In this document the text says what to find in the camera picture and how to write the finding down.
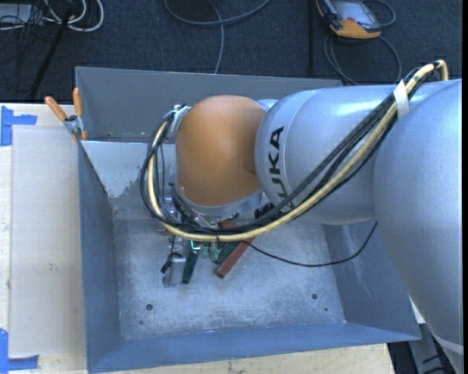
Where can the red-brown flat block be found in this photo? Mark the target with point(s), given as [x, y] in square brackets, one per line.
[234, 261]

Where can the grey metal bin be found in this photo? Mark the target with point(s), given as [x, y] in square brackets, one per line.
[257, 298]

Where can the dark green flat block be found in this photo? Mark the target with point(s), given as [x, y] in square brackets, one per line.
[189, 267]

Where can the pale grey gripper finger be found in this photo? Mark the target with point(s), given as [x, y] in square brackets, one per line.
[174, 271]

